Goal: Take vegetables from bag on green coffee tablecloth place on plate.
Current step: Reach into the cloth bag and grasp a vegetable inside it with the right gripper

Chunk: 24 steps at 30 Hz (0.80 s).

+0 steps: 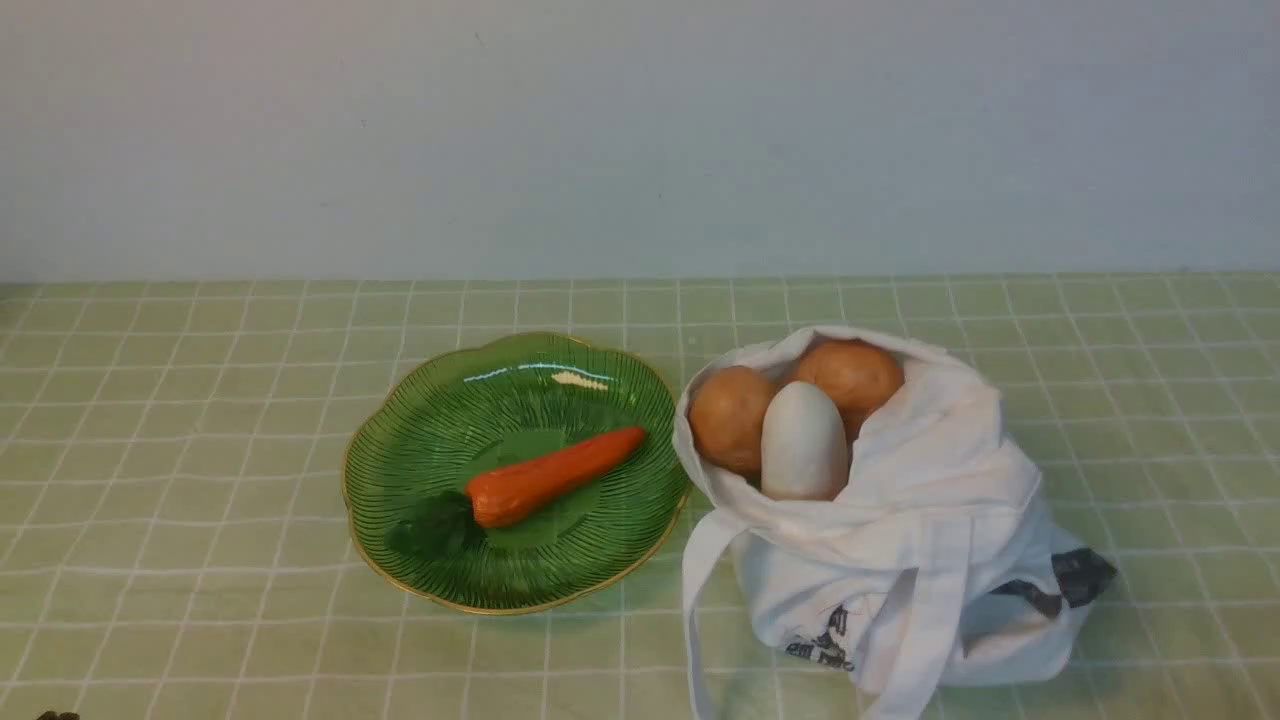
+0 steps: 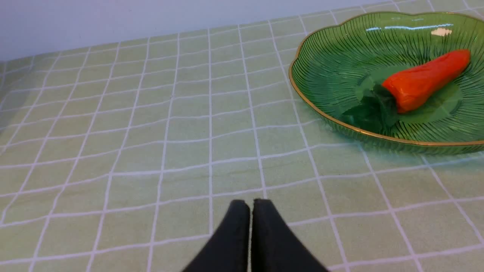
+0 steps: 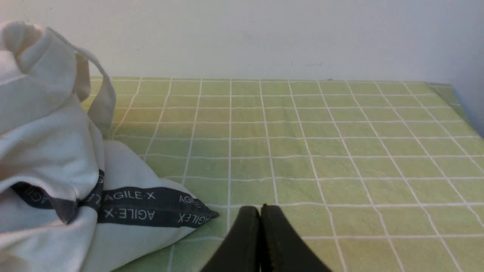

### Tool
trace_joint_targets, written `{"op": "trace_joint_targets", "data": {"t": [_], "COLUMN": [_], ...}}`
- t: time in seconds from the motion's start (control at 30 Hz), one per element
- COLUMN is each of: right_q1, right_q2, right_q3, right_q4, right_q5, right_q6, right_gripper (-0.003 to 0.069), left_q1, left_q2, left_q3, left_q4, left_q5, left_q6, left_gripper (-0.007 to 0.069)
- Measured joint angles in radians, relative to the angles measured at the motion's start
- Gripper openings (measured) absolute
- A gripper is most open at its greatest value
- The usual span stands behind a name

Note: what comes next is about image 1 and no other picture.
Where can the white radish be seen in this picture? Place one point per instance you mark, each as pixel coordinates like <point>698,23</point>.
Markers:
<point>805,453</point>

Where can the white cloth bag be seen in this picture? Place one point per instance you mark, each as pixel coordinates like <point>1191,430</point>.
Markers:
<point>939,563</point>

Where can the left brown potato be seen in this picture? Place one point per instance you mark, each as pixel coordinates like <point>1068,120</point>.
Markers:
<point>726,418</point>

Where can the brown potato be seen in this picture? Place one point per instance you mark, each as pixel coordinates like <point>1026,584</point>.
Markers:
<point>726,418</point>
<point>858,377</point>

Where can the green glass plate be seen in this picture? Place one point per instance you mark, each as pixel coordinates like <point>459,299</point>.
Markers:
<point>485,407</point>

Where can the right brown potato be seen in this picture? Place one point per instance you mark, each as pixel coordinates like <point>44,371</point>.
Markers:
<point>858,377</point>

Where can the orange carrot with green leaves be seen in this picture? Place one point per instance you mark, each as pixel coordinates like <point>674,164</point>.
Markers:
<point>459,520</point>

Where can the green checkered tablecloth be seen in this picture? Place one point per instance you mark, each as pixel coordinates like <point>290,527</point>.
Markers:
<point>175,544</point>

